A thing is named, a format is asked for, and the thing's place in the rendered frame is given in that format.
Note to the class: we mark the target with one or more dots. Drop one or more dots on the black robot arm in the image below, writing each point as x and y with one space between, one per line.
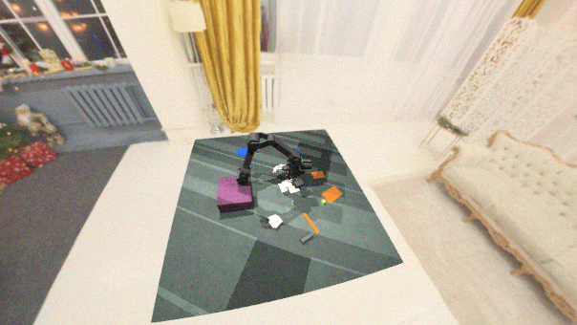
294 161

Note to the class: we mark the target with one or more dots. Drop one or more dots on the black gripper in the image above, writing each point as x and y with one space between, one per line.
293 175

